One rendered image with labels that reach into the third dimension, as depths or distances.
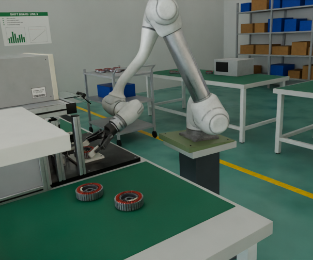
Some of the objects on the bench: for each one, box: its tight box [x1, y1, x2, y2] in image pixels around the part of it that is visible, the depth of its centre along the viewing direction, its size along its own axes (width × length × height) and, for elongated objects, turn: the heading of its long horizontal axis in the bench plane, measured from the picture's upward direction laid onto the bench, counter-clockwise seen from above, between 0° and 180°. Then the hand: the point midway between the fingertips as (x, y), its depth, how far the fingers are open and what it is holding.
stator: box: [74, 146, 95, 158], centre depth 175 cm, size 11×11×4 cm
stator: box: [75, 183, 103, 201], centre depth 138 cm, size 11×11×4 cm
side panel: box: [0, 156, 51, 210], centre depth 134 cm, size 28×3×32 cm, turn 135°
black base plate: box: [48, 132, 140, 188], centre depth 185 cm, size 47×64×2 cm
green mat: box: [0, 161, 236, 260], centre depth 123 cm, size 94×61×1 cm, turn 135°
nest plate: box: [67, 153, 104, 165], centre depth 176 cm, size 15×15×1 cm
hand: (85, 151), depth 176 cm, fingers open, 13 cm apart
